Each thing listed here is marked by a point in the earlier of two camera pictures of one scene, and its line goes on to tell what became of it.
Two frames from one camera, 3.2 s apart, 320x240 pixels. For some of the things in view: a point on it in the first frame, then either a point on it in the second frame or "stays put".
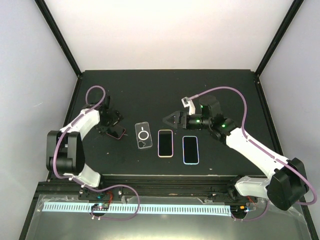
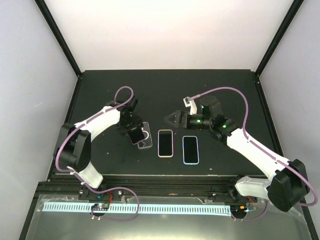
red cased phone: x=116 y=131 to x=136 y=135
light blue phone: x=190 y=150 stays put
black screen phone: x=165 y=143 stays put
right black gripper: x=179 y=115 stays put
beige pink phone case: x=165 y=146 stays put
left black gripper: x=116 y=117 to x=137 y=124
